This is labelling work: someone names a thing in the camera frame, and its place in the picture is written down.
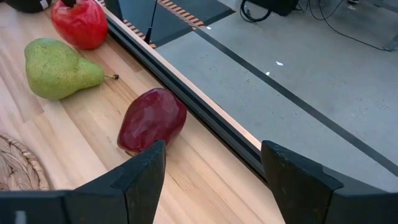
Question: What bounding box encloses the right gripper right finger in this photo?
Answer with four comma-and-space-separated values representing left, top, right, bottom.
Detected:
261, 140, 343, 224

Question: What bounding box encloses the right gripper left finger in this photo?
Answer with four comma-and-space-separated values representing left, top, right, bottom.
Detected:
74, 140, 167, 224

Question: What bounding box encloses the dark red faceted fruit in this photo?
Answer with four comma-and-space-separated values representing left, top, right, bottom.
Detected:
116, 87, 188, 156

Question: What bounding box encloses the green pear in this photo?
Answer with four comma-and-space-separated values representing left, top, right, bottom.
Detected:
24, 37, 120, 101

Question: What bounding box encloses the red pomegranate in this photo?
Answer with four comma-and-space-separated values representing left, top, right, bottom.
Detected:
50, 0, 109, 50

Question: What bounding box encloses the round woven placemat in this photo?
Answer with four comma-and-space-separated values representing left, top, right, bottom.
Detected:
0, 133, 50, 191

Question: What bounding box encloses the thin black pole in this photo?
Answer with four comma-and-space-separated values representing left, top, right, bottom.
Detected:
143, 0, 159, 44

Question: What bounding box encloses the black equipment box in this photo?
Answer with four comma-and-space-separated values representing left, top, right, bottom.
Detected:
248, 0, 300, 17

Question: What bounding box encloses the black hazard-striped floor mat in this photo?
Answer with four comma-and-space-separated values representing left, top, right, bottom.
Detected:
96, 0, 236, 49

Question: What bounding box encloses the coiled black cable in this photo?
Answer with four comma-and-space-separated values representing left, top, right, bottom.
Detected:
239, 0, 273, 23

